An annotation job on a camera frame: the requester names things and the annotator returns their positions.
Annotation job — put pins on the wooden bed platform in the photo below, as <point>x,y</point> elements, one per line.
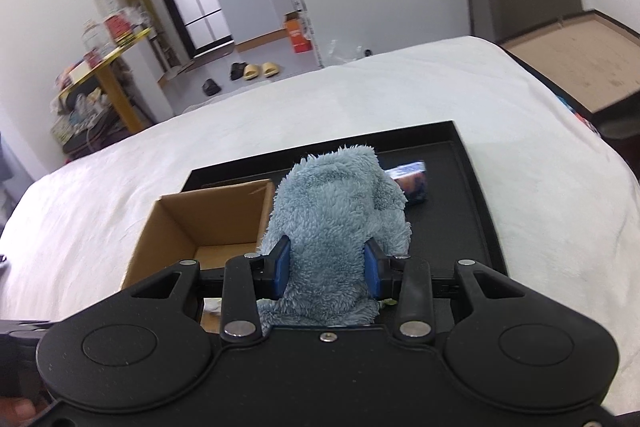
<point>575,57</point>

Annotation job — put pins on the clear glass jar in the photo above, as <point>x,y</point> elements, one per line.
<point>91,37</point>

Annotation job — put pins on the brown cardboard box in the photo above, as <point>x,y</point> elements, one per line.
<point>175,227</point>

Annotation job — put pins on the red box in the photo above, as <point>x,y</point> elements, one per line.
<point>117,26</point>

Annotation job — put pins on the light blue fluffy plush toy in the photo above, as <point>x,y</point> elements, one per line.
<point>330,217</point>

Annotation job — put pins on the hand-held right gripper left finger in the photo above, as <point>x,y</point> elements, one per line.
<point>281,264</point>

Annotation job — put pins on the person's left hand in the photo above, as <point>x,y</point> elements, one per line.
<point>14,411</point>

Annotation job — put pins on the orange carton box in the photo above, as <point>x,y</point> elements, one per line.
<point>296,34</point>

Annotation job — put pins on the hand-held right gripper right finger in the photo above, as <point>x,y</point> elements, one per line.
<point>372,267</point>

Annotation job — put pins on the blue patterned soft packet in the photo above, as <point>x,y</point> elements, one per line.
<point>412,187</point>

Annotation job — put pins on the clutter pile under table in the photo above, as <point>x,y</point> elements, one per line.
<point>85,117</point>

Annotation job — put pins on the black tray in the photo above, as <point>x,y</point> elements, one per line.
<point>450,217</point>

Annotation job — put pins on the yellow slipper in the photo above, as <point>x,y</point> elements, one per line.
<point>251,72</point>
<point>271,69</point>

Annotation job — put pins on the white kitchen cabinet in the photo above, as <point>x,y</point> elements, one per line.
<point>255,2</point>

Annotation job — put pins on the yellow round table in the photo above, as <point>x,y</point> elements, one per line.
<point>112,57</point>

